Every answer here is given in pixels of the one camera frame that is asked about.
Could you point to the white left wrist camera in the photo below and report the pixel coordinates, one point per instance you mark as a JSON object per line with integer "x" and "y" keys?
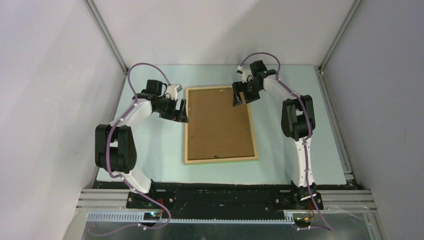
{"x": 172, "y": 91}

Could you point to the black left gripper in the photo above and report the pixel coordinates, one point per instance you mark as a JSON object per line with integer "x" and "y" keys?
{"x": 174, "y": 114}

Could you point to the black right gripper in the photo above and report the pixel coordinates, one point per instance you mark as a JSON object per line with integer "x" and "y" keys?
{"x": 239, "y": 87}

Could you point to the wooden picture frame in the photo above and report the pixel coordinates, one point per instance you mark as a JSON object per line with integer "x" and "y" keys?
{"x": 220, "y": 161}

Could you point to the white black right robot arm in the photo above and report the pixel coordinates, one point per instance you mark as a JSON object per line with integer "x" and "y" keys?
{"x": 297, "y": 118}

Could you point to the right aluminium corner post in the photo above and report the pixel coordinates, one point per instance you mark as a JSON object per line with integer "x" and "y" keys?
{"x": 340, "y": 33}

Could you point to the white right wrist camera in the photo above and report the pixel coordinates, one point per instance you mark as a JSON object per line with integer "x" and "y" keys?
{"x": 246, "y": 74}

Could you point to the aluminium corner post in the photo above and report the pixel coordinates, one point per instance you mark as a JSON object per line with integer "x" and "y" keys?
{"x": 106, "y": 34}
{"x": 340, "y": 33}

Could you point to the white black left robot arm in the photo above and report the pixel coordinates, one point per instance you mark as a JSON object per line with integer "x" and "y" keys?
{"x": 115, "y": 148}

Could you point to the grey slotted cable duct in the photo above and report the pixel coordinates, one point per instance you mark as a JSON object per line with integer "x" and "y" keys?
{"x": 145, "y": 217}

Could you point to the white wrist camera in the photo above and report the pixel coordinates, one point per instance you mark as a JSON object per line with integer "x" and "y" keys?
{"x": 172, "y": 91}
{"x": 246, "y": 74}

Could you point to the left aluminium corner post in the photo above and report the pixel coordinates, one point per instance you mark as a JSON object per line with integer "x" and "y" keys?
{"x": 106, "y": 34}

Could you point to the aluminium front rail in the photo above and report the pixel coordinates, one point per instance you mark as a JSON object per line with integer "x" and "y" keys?
{"x": 180, "y": 200}

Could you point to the brown cardboard backing board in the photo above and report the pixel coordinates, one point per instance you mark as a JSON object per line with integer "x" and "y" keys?
{"x": 218, "y": 124}

